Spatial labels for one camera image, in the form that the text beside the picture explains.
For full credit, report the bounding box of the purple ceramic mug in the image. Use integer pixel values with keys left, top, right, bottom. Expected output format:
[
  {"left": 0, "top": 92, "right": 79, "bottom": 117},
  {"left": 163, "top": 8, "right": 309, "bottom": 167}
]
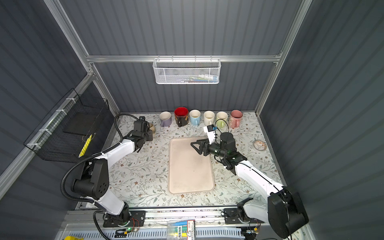
[{"left": 159, "top": 112, "right": 172, "bottom": 128}]

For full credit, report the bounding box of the light blue mug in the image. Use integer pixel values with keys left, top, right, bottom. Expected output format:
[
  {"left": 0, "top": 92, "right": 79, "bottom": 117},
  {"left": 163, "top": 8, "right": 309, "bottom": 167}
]
[{"left": 190, "top": 110, "right": 201, "bottom": 126}]

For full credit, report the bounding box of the light green mug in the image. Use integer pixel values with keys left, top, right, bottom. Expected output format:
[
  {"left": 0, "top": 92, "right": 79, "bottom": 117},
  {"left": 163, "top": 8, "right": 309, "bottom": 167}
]
[{"left": 216, "top": 111, "right": 228, "bottom": 129}]

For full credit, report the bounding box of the clear box of markers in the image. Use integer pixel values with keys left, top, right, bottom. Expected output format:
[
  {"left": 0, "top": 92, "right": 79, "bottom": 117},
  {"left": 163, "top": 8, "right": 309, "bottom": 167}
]
[{"left": 167, "top": 220, "right": 196, "bottom": 240}]

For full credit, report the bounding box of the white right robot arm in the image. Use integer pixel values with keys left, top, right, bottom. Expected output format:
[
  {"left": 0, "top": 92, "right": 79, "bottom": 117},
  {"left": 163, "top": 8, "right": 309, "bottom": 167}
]
[{"left": 191, "top": 133, "right": 309, "bottom": 239}]

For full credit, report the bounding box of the black floral mug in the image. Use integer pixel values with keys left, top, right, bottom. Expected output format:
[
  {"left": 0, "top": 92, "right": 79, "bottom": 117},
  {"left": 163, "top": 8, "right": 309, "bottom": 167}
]
[{"left": 174, "top": 107, "right": 189, "bottom": 128}]

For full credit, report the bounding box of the clear tape roll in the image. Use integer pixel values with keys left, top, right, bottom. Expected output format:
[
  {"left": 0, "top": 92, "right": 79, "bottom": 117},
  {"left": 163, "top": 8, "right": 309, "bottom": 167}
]
[{"left": 253, "top": 140, "right": 268, "bottom": 152}]

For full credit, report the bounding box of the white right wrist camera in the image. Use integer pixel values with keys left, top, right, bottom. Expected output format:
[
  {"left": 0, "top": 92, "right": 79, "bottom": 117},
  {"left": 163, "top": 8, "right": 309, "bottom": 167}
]
[{"left": 203, "top": 125, "right": 217, "bottom": 145}]

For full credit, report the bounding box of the white wire basket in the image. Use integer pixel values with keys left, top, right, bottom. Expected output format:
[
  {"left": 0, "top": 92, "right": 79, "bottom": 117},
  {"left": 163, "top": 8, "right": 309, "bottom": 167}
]
[{"left": 153, "top": 57, "right": 222, "bottom": 85}]

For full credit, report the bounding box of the black wire basket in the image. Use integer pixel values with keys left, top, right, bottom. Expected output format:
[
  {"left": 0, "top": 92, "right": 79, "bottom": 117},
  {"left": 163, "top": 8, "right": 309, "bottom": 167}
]
[{"left": 24, "top": 90, "right": 114, "bottom": 163}]

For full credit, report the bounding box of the pink ceramic mug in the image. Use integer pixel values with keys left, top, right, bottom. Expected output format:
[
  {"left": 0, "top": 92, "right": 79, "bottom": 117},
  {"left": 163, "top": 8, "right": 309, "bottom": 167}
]
[{"left": 230, "top": 110, "right": 243, "bottom": 129}]

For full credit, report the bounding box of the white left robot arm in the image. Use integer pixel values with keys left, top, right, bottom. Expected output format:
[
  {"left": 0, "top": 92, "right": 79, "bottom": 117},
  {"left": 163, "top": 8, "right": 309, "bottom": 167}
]
[{"left": 60, "top": 114, "right": 153, "bottom": 226}]

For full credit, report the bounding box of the white ceramic mug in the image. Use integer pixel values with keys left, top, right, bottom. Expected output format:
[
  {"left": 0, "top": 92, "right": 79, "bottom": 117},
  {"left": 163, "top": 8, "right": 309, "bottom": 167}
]
[{"left": 204, "top": 111, "right": 216, "bottom": 126}]

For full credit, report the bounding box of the beige plastic tray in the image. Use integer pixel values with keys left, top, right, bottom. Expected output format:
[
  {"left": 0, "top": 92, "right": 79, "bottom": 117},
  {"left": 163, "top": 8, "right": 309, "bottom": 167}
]
[{"left": 168, "top": 137, "right": 215, "bottom": 195}]

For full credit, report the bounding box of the yellow marker pen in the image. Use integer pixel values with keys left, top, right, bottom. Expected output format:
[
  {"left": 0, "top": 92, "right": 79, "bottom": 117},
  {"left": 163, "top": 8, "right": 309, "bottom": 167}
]
[{"left": 79, "top": 135, "right": 93, "bottom": 158}]

